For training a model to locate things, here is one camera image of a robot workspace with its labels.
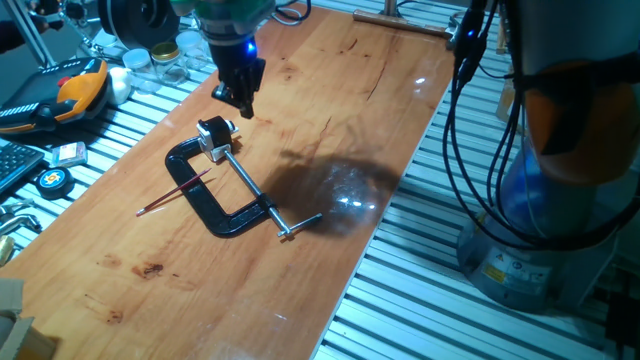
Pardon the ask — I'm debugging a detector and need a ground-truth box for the black white pencil sharpener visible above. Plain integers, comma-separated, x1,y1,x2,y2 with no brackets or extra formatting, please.
195,115,240,163

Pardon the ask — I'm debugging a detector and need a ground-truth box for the glossy orange wooden board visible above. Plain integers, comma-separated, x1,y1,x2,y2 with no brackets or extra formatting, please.
0,4,456,360

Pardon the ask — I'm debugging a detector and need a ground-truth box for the black orange teach pendant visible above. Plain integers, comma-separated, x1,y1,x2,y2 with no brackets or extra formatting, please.
0,56,110,135

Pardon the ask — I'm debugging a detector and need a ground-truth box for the black filament spool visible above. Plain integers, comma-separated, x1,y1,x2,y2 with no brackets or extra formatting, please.
97,0,181,50

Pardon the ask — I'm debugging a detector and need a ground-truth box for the chrome faucet part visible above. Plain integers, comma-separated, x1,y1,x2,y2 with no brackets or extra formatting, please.
0,199,44,236

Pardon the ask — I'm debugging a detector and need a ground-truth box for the dark sleeved person forearm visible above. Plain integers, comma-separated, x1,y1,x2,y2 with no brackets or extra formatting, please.
0,19,51,55

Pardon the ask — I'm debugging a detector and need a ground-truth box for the black metal C-clamp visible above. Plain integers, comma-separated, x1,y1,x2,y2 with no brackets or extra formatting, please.
164,134,324,239

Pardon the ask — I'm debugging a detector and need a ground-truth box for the white rounded plastic object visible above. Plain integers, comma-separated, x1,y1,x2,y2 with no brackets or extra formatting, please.
107,66,134,106

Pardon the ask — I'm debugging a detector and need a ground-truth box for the thin red pencil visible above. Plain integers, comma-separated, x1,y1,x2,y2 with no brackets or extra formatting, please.
135,168,213,217

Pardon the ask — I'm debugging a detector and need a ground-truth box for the black computer keyboard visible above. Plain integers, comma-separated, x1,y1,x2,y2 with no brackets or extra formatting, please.
0,141,45,195

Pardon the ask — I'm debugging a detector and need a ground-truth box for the glass jar gold lid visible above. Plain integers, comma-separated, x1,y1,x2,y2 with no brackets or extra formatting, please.
150,41,190,86

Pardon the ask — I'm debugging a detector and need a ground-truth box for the brass fitting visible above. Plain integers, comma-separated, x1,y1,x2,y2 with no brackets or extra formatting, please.
0,234,16,266

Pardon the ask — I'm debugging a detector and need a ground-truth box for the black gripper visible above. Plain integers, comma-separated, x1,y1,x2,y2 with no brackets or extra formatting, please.
207,34,267,120

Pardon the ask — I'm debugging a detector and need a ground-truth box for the grey slanted metal bar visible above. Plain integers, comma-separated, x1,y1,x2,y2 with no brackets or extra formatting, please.
4,0,56,69

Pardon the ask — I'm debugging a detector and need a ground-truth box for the round black tape measure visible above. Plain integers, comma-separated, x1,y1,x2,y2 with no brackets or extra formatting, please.
34,167,75,200

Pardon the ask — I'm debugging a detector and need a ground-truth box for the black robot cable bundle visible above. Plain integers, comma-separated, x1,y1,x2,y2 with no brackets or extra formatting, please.
442,0,640,251

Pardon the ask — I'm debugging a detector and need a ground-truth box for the small white pink box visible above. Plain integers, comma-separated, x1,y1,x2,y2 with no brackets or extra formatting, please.
51,141,89,169

